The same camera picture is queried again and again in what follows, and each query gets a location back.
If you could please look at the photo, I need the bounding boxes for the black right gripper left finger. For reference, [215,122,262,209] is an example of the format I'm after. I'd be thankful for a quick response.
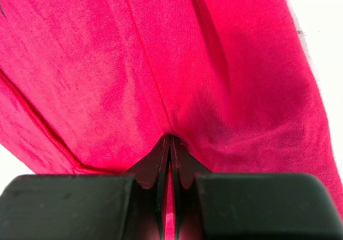
[1,136,170,239]

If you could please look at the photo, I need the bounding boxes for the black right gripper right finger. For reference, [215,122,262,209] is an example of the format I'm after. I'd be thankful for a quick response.
[170,137,342,239]

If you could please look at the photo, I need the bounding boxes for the crimson red t-shirt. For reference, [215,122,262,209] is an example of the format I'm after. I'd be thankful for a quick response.
[1,0,342,239]

